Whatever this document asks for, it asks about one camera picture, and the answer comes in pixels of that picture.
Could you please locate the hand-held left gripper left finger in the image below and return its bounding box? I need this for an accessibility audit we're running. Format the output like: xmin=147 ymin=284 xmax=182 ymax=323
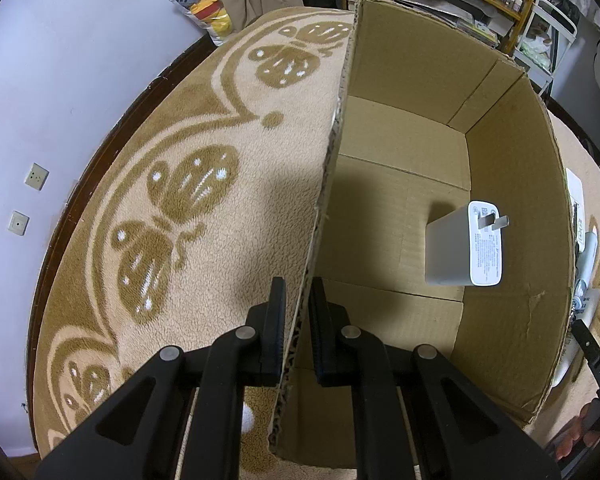
xmin=35 ymin=277 xmax=287 ymax=480

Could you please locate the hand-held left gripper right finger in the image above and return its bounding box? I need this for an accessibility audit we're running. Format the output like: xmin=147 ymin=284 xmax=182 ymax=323
xmin=308 ymin=277 xmax=564 ymax=480

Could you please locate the light blue bottle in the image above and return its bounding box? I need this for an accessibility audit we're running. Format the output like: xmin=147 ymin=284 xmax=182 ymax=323
xmin=574 ymin=229 xmax=600 ymax=331

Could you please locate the white plug charger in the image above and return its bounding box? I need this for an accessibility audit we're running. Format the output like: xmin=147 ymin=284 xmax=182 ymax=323
xmin=424 ymin=200 xmax=511 ymax=289

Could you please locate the brown cardboard box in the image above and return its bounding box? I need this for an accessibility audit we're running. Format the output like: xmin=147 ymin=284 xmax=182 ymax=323
xmin=267 ymin=0 xmax=579 ymax=472

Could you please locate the person's right hand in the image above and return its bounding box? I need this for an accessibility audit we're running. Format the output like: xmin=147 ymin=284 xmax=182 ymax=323
xmin=554 ymin=402 xmax=600 ymax=461

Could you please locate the beige butterfly print blanket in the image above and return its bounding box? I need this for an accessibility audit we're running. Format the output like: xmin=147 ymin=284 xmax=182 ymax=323
xmin=29 ymin=7 xmax=600 ymax=480

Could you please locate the white printed box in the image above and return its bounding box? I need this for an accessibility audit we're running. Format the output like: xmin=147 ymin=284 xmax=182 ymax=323
xmin=564 ymin=167 xmax=587 ymax=246

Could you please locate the white metal cart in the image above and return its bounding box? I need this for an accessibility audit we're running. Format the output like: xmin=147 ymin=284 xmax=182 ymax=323
xmin=514 ymin=0 xmax=581 ymax=97

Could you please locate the plastic bag of plush toys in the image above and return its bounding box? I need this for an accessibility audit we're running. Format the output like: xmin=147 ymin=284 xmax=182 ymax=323
xmin=169 ymin=0 xmax=234 ymax=47

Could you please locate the pile of papers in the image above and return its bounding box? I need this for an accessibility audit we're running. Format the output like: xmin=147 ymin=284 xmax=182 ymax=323
xmin=394 ymin=0 xmax=512 ymax=47

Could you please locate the wooden bookshelf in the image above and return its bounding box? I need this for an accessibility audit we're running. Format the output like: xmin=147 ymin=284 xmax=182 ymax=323
xmin=339 ymin=0 xmax=549 ymax=57

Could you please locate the white wall socket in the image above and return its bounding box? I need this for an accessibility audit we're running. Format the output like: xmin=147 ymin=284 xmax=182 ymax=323
xmin=7 ymin=209 xmax=30 ymax=236
xmin=24 ymin=162 xmax=50 ymax=191

